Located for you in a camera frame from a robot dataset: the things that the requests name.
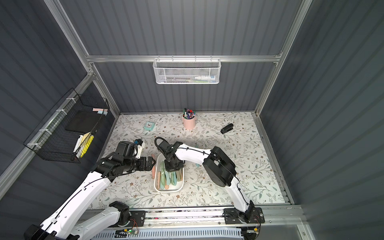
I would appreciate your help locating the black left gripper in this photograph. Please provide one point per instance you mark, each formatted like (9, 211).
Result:
(149, 163)

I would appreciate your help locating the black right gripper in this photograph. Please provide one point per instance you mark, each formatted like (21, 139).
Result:
(174, 164)

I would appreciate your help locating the pink fruit knife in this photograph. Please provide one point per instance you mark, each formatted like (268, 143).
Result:
(154, 167)

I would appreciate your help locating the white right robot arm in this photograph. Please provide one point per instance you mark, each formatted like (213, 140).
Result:
(220, 168)

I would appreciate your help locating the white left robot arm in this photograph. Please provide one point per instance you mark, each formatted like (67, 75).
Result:
(62, 224)

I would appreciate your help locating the white oval storage box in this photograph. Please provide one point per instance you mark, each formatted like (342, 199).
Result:
(165, 181)

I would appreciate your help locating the pink pen cup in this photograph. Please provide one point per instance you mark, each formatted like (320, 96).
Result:
(189, 124)

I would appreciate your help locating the yellow highlighter pack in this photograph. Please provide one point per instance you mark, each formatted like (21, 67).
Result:
(85, 143)

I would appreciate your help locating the black stapler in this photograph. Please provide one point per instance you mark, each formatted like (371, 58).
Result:
(227, 128)

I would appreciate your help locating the black notebook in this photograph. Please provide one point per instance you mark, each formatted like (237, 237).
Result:
(84, 122)

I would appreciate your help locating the black wire wall basket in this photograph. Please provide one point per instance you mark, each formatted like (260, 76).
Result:
(68, 134)

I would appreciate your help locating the white wire mesh basket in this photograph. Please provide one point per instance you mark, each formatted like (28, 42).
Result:
(187, 73)

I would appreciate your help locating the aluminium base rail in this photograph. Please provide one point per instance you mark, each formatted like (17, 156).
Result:
(213, 216)

